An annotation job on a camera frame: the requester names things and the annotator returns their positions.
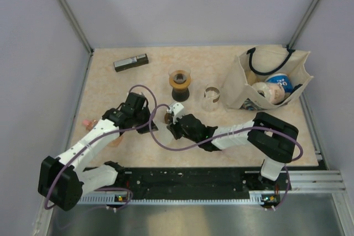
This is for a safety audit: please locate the right corner aluminium post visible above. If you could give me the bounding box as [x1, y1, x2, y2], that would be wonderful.
[286, 0, 322, 49]

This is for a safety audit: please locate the corner aluminium post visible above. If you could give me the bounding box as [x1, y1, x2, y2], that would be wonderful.
[57, 0, 94, 55]
[286, 0, 322, 49]

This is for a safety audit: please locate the light wooden dripper ring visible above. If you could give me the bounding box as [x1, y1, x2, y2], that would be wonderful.
[168, 74, 192, 91]

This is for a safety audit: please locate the beige canvas tote bag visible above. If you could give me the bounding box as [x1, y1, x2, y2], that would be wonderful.
[221, 45, 314, 111]

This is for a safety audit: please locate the black carafe with red lid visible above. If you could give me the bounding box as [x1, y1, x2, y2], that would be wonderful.
[171, 88, 190, 102]

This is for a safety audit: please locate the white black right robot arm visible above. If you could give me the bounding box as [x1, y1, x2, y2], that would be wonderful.
[165, 111, 299, 190]

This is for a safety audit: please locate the clear glass beaker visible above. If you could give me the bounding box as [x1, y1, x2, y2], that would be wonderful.
[201, 86, 220, 112]

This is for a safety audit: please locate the aluminium frame rail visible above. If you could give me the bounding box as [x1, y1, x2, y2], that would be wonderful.
[80, 171, 348, 194]

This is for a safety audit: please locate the white paper coffee filter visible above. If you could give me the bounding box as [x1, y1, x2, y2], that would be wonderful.
[154, 120, 174, 146]

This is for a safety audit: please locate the beige round package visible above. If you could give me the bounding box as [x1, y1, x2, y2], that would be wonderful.
[252, 82, 285, 104]

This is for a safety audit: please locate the grey cable duct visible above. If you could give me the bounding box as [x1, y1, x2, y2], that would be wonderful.
[77, 191, 271, 206]

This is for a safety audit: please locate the blue white packet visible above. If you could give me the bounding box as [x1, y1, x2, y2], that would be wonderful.
[265, 73, 293, 95]

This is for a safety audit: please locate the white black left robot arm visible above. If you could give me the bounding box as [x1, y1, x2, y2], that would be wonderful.
[38, 92, 150, 211]

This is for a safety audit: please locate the black rectangular box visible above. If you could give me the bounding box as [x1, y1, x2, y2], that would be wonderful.
[113, 54, 149, 72]

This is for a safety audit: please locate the left corner aluminium post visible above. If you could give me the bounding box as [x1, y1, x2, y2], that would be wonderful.
[57, 0, 94, 55]

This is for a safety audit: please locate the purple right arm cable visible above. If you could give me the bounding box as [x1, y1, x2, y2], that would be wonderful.
[148, 104, 304, 212]

